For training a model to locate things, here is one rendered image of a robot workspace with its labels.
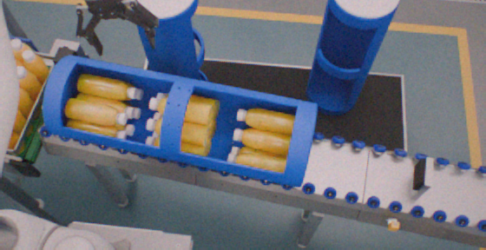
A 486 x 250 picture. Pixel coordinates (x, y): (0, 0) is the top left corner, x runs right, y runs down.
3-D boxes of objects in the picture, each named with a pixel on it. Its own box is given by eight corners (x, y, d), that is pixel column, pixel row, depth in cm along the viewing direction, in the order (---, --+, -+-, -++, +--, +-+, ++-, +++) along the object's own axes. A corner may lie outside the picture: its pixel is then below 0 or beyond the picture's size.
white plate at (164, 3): (154, 29, 193) (154, 30, 194) (210, -8, 201) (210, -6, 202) (114, -13, 203) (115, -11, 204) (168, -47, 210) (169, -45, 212)
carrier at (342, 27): (307, 69, 288) (305, 113, 276) (331, -39, 210) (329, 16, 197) (357, 74, 287) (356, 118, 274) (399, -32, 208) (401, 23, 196)
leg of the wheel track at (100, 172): (126, 207, 268) (95, 167, 212) (116, 205, 268) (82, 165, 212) (129, 197, 270) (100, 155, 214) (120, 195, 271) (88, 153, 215)
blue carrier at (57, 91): (297, 200, 171) (308, 166, 146) (58, 148, 179) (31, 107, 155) (310, 129, 185) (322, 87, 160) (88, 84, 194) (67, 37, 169)
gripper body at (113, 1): (117, -28, 109) (129, 2, 117) (80, -23, 110) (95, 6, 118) (114, -3, 105) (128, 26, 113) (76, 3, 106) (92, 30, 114)
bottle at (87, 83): (75, 92, 171) (126, 102, 170) (78, 72, 171) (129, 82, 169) (83, 93, 178) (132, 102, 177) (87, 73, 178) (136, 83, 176)
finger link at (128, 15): (108, 1, 114) (112, -3, 113) (150, 21, 121) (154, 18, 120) (108, 14, 112) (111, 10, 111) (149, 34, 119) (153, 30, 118)
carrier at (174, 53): (180, 126, 273) (220, 95, 281) (154, 31, 194) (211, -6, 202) (149, 91, 282) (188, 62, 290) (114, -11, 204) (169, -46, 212)
